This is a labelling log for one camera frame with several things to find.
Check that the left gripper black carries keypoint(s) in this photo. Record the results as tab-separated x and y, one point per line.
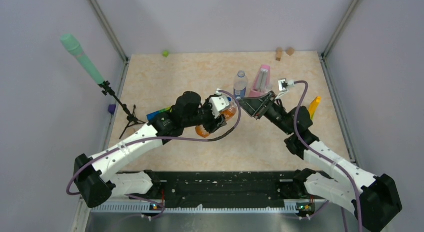
214	124

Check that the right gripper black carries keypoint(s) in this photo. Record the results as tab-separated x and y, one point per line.
255	105

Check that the orange juice bottle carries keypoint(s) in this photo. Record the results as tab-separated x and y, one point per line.
228	113

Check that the clear bottle blue label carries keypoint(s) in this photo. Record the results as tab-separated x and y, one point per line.
240	84

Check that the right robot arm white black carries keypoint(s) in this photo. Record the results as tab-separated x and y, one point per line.
373	200

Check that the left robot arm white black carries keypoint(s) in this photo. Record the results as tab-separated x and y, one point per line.
96	177

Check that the pink metronome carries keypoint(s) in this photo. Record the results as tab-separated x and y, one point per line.
261	84

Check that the tall wooden block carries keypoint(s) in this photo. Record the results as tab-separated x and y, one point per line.
279	53

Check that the small wooden cube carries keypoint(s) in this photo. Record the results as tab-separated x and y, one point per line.
290	51

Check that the toy brick car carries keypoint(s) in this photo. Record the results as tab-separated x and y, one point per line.
152	115

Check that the black microphone tripod stand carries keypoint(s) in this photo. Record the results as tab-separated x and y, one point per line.
131	115

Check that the wooden cube near tripod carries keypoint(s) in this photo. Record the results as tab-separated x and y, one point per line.
131	131

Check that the purple small block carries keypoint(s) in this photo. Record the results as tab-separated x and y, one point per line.
112	108

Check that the green microphone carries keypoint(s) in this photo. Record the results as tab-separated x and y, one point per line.
73	46

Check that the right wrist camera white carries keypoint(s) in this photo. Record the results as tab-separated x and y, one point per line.
284	86

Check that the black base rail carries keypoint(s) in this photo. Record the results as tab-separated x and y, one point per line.
245	190

